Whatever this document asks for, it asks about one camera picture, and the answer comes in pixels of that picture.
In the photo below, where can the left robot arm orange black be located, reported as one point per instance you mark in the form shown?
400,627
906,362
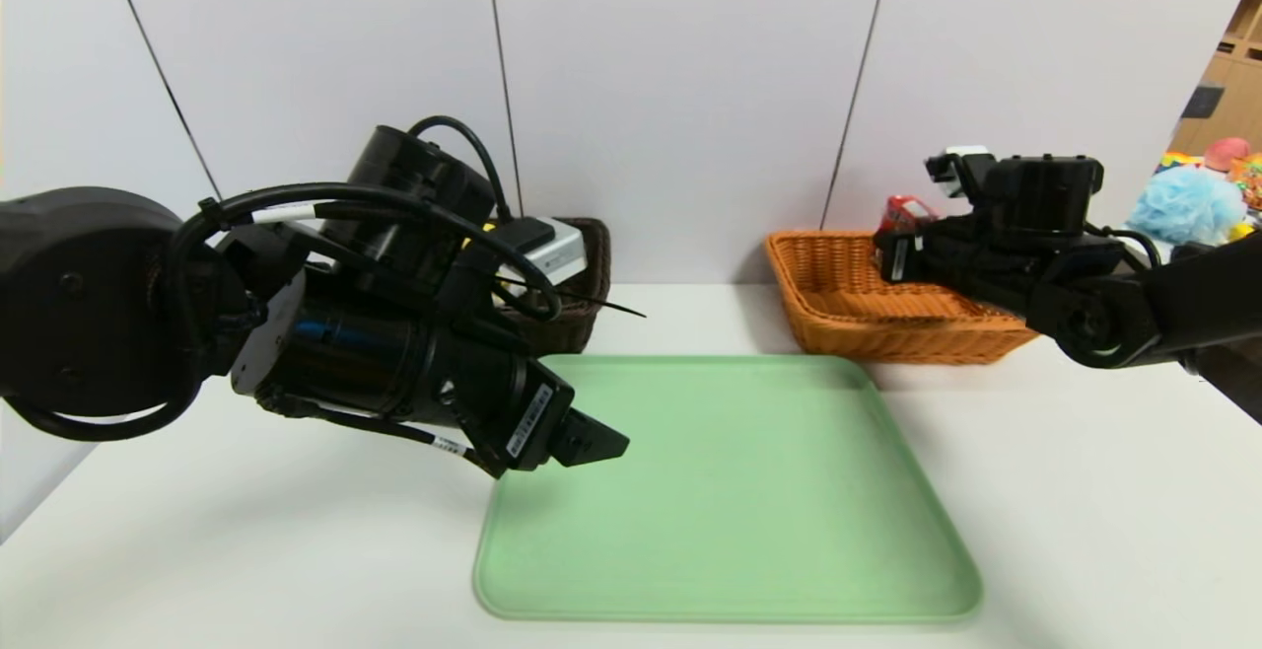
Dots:
79,304

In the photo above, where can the light blue bath loofah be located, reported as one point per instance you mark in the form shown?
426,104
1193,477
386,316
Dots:
1183,200

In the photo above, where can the wooden shelf unit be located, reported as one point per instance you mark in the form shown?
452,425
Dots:
1232,87

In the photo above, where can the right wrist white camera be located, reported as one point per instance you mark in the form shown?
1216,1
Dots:
951,171

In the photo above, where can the orange wicker basket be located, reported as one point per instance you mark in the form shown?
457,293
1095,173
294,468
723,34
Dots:
838,324

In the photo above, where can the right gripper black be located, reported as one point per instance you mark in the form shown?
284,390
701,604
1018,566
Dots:
895,252

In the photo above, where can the red cartoon milk carton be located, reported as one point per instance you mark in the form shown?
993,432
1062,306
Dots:
905,213

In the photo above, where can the dark brown wicker basket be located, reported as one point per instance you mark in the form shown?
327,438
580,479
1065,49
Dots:
592,274

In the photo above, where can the rainbow coloured item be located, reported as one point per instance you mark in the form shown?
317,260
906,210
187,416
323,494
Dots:
1178,162

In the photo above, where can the light green plastic tray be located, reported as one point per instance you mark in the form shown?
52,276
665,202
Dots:
739,511

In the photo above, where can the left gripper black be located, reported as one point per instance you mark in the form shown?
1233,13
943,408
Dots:
533,421

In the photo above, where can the pink round object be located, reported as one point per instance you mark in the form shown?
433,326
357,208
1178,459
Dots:
1226,154

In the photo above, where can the colourful snack package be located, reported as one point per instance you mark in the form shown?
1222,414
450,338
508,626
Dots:
1247,180

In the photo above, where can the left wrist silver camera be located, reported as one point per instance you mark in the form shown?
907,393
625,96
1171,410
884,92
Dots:
557,252

